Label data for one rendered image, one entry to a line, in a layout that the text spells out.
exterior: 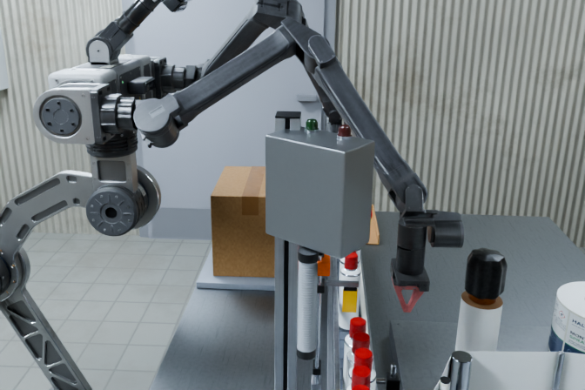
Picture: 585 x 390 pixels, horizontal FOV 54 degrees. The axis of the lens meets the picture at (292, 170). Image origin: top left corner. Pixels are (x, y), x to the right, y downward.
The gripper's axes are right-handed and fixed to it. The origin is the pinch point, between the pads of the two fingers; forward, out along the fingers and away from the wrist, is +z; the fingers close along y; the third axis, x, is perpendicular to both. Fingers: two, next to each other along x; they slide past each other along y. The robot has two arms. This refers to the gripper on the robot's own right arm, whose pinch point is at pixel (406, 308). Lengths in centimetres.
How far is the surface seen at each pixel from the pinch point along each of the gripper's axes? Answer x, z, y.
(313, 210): 19.9, -28.5, -17.5
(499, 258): -19.4, -9.9, 4.0
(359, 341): 10.9, -0.7, -13.7
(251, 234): 39, 7, 53
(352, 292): 11.7, -3.9, -0.7
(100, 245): 167, 102, 250
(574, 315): -39.3, 6.1, 8.9
